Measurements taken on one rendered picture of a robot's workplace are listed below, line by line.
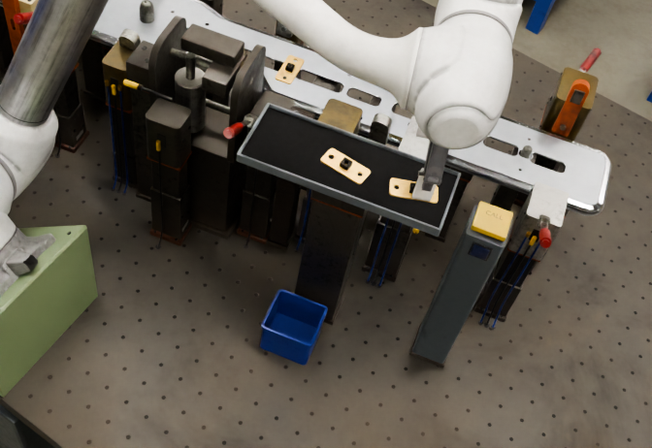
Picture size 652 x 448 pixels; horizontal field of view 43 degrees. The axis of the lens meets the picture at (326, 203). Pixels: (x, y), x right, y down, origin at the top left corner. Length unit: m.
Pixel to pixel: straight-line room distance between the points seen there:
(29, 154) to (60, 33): 0.28
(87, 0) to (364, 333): 0.87
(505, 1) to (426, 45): 0.14
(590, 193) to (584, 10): 2.28
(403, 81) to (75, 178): 1.15
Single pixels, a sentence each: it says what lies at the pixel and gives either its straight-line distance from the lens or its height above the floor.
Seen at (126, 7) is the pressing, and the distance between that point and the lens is 1.96.
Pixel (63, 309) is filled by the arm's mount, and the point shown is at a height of 0.78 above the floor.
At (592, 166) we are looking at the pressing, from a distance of 1.84.
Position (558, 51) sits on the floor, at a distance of 3.71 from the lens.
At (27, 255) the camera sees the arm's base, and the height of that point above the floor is 0.97.
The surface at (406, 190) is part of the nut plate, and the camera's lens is 1.43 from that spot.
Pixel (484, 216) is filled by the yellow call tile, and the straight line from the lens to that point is 1.45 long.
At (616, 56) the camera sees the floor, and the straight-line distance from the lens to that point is 3.82.
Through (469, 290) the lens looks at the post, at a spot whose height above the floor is 0.99.
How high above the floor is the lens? 2.25
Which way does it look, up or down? 52 degrees down
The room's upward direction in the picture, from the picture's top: 12 degrees clockwise
